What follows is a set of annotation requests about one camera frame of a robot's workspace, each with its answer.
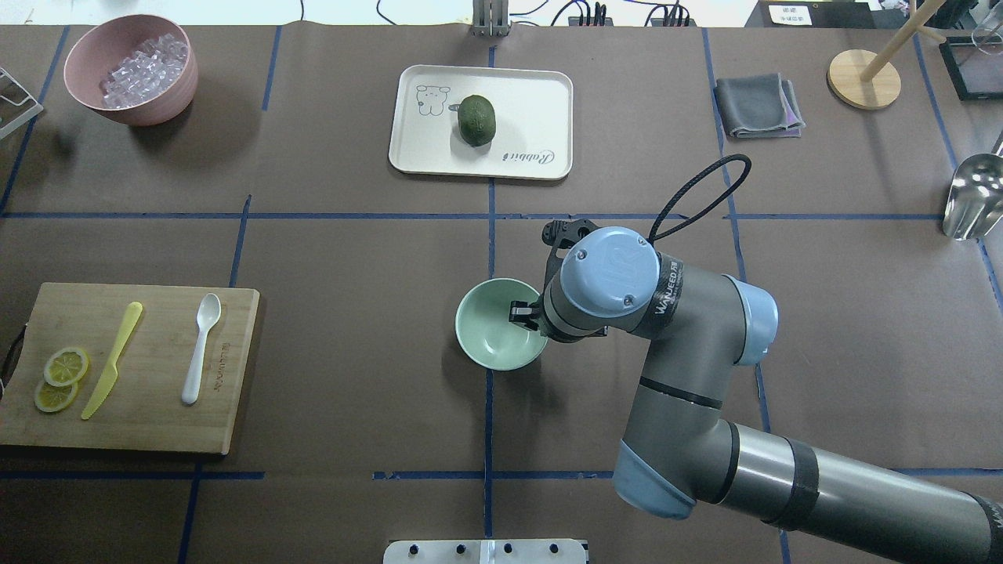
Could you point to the yellow plastic knife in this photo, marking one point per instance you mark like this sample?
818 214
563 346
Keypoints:
109 375

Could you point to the lower lemon slice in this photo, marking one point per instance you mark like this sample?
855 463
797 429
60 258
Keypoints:
51 398

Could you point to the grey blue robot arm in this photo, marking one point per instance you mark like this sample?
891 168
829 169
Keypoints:
677 449

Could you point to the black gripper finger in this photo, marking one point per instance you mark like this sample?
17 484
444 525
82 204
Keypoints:
521 313

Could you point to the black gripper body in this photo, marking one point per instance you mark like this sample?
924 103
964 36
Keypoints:
523 313

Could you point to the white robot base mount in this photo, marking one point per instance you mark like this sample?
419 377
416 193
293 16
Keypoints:
532 550

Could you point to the white rabbit tray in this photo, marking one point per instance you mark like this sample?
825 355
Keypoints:
534 111

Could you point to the grey folded cloth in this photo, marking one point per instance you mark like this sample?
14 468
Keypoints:
758 107

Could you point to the bamboo cutting board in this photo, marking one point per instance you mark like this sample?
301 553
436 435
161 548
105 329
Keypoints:
144 410

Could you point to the black framed tray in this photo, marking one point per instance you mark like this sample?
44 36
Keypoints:
974 67

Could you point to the lemon slice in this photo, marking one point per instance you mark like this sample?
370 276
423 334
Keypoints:
66 367
51 398

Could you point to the green lime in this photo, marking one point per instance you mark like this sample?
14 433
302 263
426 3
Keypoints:
477 120

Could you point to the wooden mug tree stand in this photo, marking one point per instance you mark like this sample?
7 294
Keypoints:
867 80

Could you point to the light green bowl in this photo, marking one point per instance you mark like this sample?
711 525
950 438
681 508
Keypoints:
483 329

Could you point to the pink bowl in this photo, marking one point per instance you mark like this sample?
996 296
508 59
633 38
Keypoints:
101 48

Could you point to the upper lemon slice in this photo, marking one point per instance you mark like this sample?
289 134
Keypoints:
66 367

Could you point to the metal ice scoop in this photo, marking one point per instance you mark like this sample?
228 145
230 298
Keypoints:
974 202

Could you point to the clear ice cubes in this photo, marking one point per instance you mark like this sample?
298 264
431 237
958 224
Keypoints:
147 72

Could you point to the white plastic spoon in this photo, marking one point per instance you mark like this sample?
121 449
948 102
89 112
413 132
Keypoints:
208 313

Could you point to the aluminium frame post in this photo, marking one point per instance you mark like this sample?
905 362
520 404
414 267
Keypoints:
491 18

